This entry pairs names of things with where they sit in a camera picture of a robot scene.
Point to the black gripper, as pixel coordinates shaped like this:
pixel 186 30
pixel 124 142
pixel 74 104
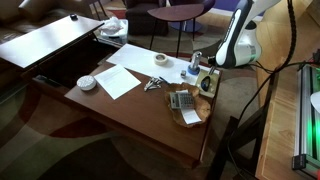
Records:
pixel 212 60

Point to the white masking tape roll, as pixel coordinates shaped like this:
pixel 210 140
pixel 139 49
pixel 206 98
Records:
pixel 161 60

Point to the light wooden cabinet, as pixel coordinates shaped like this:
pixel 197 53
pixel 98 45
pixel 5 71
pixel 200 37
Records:
pixel 280 126

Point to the small printed white paper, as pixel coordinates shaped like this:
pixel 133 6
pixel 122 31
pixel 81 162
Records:
pixel 116 81

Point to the white note card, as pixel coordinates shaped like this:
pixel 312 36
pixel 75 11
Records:
pixel 191 116

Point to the large white paper sheet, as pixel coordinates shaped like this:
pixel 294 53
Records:
pixel 140 61

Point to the rough wooden bowl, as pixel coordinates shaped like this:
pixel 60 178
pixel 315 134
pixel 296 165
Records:
pixel 201 108

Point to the white round speaker puck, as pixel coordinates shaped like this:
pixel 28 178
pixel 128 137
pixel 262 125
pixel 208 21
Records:
pixel 86 82

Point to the aluminium extrusion frame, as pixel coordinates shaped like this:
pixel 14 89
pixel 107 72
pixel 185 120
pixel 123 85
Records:
pixel 305 116

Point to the small dark metal cylinder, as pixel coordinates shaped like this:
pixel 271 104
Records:
pixel 212 70

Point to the black metal stand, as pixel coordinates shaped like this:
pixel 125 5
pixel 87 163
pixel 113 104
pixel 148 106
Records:
pixel 233 143

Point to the dark round side table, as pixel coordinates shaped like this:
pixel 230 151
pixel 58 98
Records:
pixel 176 12

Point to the small silver metal nut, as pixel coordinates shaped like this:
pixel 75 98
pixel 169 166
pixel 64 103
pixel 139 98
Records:
pixel 183 74

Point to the small black round object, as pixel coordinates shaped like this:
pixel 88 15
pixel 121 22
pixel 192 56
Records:
pixel 73 16

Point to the clear plastic storage bin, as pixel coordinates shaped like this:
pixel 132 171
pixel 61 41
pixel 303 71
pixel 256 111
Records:
pixel 116 37

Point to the patterned green brown rug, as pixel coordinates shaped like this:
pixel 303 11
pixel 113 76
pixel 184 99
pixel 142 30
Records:
pixel 66 150

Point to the grey desk calculator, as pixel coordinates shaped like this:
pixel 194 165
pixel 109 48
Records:
pixel 182 100

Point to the white rounded object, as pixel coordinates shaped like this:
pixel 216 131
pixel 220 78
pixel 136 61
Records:
pixel 316 100

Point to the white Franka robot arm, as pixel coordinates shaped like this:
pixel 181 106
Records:
pixel 238 43

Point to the black pen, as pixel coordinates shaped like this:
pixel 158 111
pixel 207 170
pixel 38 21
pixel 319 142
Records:
pixel 164 80

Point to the crumpled white cloth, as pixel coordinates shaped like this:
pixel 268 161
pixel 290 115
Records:
pixel 111 25

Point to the dark brown armchair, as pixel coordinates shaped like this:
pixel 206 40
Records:
pixel 143 18

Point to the chair with blue round base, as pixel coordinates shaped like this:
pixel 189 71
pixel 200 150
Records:
pixel 188 26

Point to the white paper slip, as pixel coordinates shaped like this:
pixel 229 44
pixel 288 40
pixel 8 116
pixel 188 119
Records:
pixel 182 91

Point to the blue tape roll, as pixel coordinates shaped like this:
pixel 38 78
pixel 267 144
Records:
pixel 193 71

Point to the brown leather sofa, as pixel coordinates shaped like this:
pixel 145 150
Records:
pixel 20 13

